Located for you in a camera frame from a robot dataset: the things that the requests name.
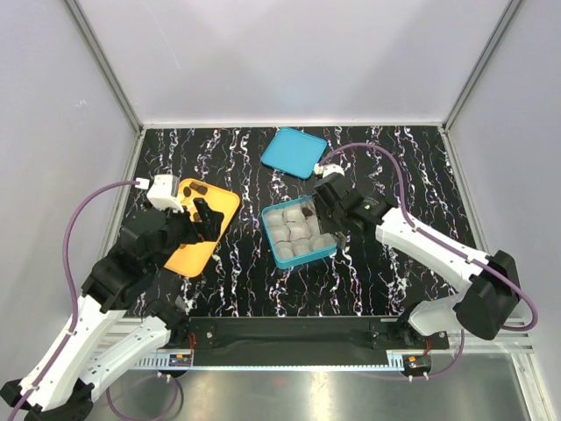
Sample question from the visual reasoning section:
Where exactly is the orange connector module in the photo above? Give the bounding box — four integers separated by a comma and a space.
403, 354, 432, 382

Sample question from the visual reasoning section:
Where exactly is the white paper cup liner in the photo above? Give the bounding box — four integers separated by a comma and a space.
282, 203, 306, 224
274, 241, 295, 260
288, 223, 311, 241

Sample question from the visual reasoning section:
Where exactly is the teal tin lid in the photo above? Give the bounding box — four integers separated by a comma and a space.
260, 127, 327, 180

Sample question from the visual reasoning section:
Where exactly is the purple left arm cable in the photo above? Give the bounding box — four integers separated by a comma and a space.
8, 178, 141, 421

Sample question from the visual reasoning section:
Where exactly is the orange plastic tray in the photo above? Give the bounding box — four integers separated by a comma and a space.
164, 178, 240, 278

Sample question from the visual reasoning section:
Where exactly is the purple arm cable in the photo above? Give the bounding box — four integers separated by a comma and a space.
319, 143, 540, 378
8, 178, 141, 421

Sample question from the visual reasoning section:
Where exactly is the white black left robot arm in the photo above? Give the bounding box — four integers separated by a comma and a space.
1, 198, 224, 420

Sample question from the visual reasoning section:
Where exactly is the purple floor cable loop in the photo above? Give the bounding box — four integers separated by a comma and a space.
106, 376, 181, 418

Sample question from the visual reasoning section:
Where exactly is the aluminium frame rail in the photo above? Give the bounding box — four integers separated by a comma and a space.
62, 0, 143, 134

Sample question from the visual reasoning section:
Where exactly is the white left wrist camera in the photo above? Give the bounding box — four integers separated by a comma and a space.
135, 175, 184, 213

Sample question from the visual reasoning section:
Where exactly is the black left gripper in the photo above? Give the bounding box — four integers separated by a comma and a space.
150, 196, 224, 275

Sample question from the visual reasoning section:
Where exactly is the left connector module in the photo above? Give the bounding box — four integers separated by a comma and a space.
168, 353, 193, 367

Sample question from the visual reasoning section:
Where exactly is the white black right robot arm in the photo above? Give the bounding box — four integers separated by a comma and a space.
312, 173, 520, 348

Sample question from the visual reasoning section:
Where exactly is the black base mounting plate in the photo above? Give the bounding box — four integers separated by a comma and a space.
164, 316, 450, 370

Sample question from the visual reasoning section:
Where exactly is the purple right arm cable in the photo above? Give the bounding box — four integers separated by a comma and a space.
319, 143, 540, 378

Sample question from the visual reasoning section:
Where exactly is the teal tin box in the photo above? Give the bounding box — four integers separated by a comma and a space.
261, 196, 337, 269

